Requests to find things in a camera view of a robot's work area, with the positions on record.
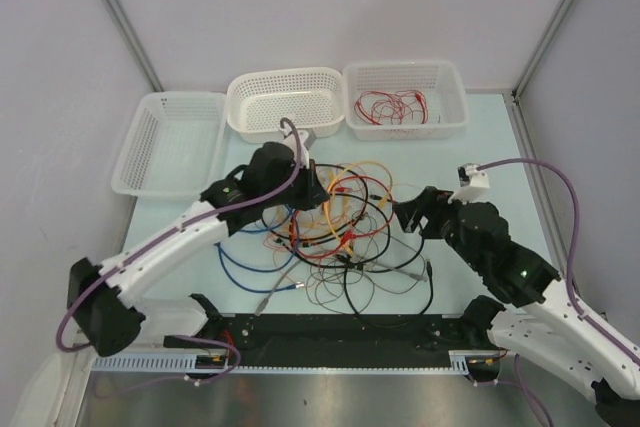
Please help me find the left white plastic basket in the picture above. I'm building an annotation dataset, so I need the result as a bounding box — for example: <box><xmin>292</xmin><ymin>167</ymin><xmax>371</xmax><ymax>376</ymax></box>
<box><xmin>111</xmin><ymin>91</ymin><xmax>227</xmax><ymax>200</ymax></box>

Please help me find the grey cable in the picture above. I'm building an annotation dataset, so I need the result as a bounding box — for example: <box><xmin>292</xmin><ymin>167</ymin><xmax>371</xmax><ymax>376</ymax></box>
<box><xmin>252</xmin><ymin>256</ymin><xmax>429</xmax><ymax>317</ymax></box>

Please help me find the white slotted cable duct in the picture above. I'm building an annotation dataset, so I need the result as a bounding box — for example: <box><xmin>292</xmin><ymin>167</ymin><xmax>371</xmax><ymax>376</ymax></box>
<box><xmin>92</xmin><ymin>351</ymin><xmax>503</xmax><ymax>375</ymax></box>

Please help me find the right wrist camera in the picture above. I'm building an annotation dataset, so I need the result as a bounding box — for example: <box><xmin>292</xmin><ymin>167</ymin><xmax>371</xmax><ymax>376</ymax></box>
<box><xmin>448</xmin><ymin>163</ymin><xmax>490</xmax><ymax>204</ymax></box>

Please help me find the thin red wire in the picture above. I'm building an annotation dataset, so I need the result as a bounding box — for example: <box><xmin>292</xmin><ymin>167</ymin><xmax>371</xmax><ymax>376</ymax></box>
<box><xmin>353</xmin><ymin>89</ymin><xmax>434</xmax><ymax>127</ymax></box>

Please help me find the aluminium frame post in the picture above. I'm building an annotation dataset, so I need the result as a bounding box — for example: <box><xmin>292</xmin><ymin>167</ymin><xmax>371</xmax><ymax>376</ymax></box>
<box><xmin>512</xmin><ymin>0</ymin><xmax>606</xmax><ymax>98</ymax></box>
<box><xmin>101</xmin><ymin>0</ymin><xmax>164</xmax><ymax>92</ymax></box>

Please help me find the thin dark brown wire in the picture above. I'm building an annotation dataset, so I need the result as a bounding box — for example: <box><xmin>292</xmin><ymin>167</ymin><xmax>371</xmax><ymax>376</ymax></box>
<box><xmin>302</xmin><ymin>261</ymin><xmax>426</xmax><ymax>311</ymax></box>

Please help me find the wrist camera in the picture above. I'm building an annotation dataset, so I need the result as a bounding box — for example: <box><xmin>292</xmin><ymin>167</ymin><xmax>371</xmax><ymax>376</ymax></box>
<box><xmin>280</xmin><ymin>126</ymin><xmax>317</xmax><ymax>152</ymax></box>
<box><xmin>448</xmin><ymin>163</ymin><xmax>490</xmax><ymax>204</ymax></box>

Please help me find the thick blue ethernet cable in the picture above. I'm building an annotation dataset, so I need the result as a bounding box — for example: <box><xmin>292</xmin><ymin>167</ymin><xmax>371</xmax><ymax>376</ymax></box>
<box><xmin>214</xmin><ymin>226</ymin><xmax>306</xmax><ymax>294</ymax></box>

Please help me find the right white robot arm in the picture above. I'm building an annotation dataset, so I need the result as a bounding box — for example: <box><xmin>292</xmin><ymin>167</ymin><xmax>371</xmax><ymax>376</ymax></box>
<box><xmin>392</xmin><ymin>187</ymin><xmax>639</xmax><ymax>426</ymax></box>

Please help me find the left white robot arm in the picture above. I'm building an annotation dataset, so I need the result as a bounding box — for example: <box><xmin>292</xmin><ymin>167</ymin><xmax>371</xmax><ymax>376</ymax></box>
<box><xmin>67</xmin><ymin>138</ymin><xmax>328</xmax><ymax>357</ymax></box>

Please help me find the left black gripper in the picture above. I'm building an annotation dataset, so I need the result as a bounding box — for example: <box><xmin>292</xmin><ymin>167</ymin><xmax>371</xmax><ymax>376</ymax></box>
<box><xmin>263</xmin><ymin>158</ymin><xmax>329</xmax><ymax>212</ymax></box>

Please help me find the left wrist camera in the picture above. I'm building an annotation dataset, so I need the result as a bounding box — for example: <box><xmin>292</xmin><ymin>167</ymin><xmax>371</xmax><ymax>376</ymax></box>
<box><xmin>280</xmin><ymin>126</ymin><xmax>317</xmax><ymax>152</ymax></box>

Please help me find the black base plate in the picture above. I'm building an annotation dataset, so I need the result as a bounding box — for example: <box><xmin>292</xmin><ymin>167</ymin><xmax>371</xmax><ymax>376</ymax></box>
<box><xmin>163</xmin><ymin>295</ymin><xmax>505</xmax><ymax>370</ymax></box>

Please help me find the aluminium frame post left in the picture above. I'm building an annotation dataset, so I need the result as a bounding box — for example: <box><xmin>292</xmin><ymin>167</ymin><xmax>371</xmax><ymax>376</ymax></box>
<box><xmin>101</xmin><ymin>0</ymin><xmax>164</xmax><ymax>92</ymax></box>

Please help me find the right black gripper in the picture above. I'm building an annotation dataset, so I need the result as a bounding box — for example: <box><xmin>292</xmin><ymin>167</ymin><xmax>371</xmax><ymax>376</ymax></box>
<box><xmin>390</xmin><ymin>186</ymin><xmax>484</xmax><ymax>272</ymax></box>

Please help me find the middle white plastic basket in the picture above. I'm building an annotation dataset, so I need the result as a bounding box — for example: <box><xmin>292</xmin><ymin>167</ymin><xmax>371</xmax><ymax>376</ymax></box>
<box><xmin>225</xmin><ymin>67</ymin><xmax>344</xmax><ymax>143</ymax></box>

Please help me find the thick black cable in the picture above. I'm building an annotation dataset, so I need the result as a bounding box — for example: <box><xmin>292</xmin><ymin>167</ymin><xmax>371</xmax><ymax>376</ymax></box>
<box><xmin>259</xmin><ymin>162</ymin><xmax>434</xmax><ymax>317</ymax></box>

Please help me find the thick yellow ethernet cable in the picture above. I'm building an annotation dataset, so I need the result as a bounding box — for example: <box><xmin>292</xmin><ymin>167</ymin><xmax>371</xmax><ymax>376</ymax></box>
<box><xmin>279</xmin><ymin>181</ymin><xmax>391</xmax><ymax>253</ymax></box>

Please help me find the white plastic basket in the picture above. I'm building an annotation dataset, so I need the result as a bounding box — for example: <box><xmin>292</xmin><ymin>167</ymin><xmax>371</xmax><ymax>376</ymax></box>
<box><xmin>225</xmin><ymin>67</ymin><xmax>344</xmax><ymax>143</ymax></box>
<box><xmin>111</xmin><ymin>91</ymin><xmax>227</xmax><ymax>200</ymax></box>
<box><xmin>342</xmin><ymin>60</ymin><xmax>469</xmax><ymax>141</ymax></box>

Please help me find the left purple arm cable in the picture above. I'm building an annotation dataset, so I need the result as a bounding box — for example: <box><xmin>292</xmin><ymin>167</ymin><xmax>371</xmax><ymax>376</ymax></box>
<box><xmin>54</xmin><ymin>117</ymin><xmax>304</xmax><ymax>353</ymax></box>

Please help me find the thick red ethernet cable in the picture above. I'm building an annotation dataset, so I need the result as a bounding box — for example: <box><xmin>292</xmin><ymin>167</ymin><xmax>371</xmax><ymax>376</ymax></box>
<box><xmin>289</xmin><ymin>186</ymin><xmax>394</xmax><ymax>268</ymax></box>
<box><xmin>353</xmin><ymin>90</ymin><xmax>430</xmax><ymax>126</ymax></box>

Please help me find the right white plastic basket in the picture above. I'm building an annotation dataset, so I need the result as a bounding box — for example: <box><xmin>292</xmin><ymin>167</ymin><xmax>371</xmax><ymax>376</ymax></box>
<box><xmin>342</xmin><ymin>60</ymin><xmax>469</xmax><ymax>141</ymax></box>

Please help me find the aluminium frame post right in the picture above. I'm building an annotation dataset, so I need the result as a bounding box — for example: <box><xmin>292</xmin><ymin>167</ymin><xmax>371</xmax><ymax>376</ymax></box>
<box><xmin>512</xmin><ymin>0</ymin><xmax>606</xmax><ymax>98</ymax></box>

